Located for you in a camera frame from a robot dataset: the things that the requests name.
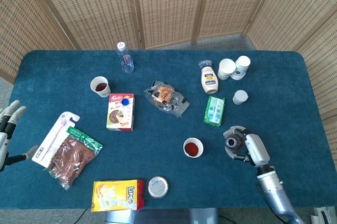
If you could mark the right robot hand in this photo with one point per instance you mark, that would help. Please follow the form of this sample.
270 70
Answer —
256 147

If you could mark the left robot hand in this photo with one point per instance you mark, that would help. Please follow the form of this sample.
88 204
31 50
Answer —
3 145

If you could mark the brown drink bottle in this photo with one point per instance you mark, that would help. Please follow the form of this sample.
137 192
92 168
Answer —
233 142

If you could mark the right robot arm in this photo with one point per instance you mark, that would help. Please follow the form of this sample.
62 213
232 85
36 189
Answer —
273 189

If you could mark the paper cup green flower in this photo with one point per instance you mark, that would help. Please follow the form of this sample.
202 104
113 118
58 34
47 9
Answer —
193 147
106 92

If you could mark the paper cup stack blue flower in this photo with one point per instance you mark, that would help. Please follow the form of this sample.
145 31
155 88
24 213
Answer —
242 67

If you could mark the mayonnaise squeeze bottle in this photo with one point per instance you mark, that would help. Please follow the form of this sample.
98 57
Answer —
209 80

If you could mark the empty paper cup green print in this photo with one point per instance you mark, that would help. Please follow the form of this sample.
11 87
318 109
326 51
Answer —
226 70

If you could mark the blue bottle cap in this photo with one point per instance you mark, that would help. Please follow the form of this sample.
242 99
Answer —
125 102

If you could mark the clear water bottle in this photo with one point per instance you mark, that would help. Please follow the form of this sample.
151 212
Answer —
126 61

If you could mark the toothbrush blister pack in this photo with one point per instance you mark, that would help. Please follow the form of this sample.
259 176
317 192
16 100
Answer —
50 140

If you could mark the small white jar grey lid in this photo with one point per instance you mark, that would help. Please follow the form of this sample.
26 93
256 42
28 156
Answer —
240 96

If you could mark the green tissue pack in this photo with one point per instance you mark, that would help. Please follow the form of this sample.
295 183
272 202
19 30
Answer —
214 111

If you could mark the green brown snack bag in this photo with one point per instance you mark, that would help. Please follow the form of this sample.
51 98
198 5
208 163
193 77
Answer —
71 158

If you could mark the blue table cloth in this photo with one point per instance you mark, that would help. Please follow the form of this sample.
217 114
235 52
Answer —
158 155

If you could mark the round metal tin can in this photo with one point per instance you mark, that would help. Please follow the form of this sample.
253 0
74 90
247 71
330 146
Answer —
158 187

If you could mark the bread in clear bag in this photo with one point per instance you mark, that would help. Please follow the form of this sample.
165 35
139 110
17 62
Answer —
163 95

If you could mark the silver robot torso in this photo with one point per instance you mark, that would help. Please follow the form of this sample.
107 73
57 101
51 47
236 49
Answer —
163 217

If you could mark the red white cookie box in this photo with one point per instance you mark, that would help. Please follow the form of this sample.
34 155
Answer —
119 116

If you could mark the yellow red cookie bag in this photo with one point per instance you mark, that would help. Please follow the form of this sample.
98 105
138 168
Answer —
113 195

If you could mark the woven bamboo folding screen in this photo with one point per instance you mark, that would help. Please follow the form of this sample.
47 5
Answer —
168 5

